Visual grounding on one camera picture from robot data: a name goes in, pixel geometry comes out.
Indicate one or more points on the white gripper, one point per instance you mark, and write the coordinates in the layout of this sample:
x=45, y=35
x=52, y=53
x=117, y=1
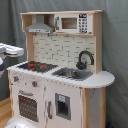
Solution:
x=11, y=51

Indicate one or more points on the grey toy sink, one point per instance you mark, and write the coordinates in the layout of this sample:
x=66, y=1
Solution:
x=72, y=74

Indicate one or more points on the grey cabinet door handle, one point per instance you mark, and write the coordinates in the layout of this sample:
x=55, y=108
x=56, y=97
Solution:
x=49, y=110

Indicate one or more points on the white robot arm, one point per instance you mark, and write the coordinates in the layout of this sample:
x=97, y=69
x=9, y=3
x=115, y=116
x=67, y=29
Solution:
x=14, y=122

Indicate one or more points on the wooden toy kitchen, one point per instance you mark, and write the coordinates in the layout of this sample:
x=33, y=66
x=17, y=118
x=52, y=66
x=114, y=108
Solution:
x=81, y=51

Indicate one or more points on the red stove knob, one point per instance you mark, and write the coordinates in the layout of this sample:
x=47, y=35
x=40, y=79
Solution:
x=16, y=78
x=34, y=83

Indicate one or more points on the red left stove knob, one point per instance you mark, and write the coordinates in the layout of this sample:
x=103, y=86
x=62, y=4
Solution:
x=16, y=78

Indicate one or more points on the toy oven door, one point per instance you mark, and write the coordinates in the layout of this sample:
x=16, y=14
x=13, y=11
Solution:
x=27, y=105

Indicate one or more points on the red right stove knob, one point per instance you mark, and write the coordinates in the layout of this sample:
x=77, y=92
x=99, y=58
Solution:
x=34, y=83

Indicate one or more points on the grey ice dispenser panel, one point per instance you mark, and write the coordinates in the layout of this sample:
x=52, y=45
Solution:
x=62, y=104

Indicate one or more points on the grey range hood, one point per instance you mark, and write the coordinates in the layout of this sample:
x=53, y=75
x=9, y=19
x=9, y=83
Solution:
x=40, y=26

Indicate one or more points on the black toy stovetop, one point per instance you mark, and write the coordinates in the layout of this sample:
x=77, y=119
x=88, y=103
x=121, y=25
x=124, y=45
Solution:
x=37, y=66

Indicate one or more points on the white toy microwave door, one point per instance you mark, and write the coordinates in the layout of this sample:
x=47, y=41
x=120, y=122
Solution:
x=73, y=23

